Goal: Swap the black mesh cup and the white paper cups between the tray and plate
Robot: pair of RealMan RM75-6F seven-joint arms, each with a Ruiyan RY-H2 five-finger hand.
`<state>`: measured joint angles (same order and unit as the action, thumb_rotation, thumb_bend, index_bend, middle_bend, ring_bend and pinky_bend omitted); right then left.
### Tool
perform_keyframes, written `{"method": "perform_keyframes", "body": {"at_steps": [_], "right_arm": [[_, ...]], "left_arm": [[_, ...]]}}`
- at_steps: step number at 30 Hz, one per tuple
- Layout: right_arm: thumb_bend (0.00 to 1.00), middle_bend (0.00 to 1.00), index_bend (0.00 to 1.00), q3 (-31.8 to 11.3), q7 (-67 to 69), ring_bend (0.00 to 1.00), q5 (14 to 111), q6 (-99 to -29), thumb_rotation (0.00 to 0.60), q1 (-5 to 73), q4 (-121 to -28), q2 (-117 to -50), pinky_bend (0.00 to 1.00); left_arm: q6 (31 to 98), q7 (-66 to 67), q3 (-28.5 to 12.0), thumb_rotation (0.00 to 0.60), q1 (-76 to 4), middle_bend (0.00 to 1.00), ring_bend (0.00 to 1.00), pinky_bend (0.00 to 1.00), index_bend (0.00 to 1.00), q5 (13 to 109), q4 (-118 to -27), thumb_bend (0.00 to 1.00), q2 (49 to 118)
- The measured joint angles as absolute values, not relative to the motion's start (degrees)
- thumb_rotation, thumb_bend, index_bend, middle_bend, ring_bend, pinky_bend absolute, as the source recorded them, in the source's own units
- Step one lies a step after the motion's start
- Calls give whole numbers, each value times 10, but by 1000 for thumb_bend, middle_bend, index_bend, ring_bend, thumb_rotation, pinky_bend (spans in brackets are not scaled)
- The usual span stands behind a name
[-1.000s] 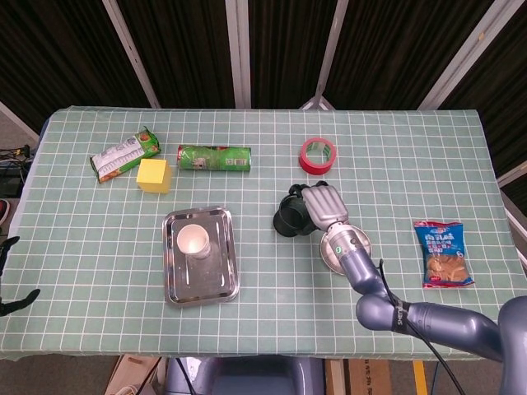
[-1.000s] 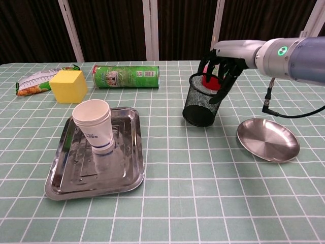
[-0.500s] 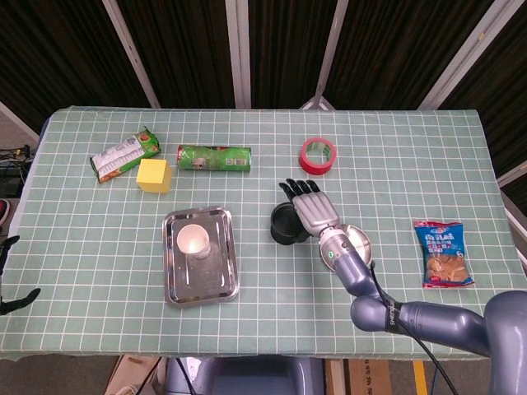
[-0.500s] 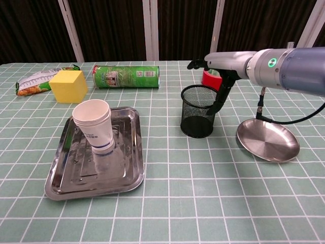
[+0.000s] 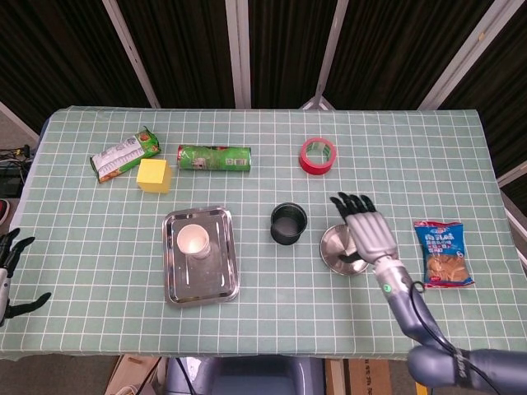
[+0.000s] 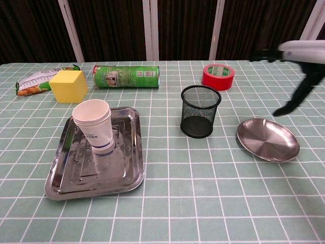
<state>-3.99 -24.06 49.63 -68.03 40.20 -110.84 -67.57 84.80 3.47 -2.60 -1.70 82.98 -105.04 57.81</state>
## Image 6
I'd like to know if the green chips can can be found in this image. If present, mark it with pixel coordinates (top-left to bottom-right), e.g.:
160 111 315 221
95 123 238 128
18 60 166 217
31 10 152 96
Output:
91 65 160 89

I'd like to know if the black mesh pen holder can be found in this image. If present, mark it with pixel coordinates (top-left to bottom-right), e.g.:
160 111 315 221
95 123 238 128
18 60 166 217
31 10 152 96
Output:
180 85 222 139

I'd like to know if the green checkered tablecloth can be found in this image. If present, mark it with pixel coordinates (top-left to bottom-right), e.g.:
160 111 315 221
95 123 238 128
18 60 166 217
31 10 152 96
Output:
0 59 325 244

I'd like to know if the green white snack packet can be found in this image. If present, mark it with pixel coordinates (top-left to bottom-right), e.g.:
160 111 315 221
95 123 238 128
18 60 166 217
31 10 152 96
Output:
15 64 81 97

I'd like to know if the round steel plate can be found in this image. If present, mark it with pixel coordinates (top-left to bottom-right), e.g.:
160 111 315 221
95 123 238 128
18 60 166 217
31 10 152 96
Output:
236 118 301 163

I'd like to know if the red tape roll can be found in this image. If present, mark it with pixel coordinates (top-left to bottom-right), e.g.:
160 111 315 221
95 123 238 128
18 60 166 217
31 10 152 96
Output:
202 64 236 92

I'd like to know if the rectangular steel tray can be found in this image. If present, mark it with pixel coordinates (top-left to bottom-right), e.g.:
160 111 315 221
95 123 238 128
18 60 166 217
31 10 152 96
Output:
44 106 145 201

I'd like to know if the yellow cube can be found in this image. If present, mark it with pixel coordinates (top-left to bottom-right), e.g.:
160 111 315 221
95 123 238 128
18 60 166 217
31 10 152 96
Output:
48 70 89 104

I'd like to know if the white paper cup stack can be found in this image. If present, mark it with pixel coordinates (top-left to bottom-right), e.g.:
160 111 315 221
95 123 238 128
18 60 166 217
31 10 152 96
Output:
72 99 115 155

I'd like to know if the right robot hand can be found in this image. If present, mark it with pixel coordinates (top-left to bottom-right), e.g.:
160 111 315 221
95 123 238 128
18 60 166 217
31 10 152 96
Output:
248 40 325 117

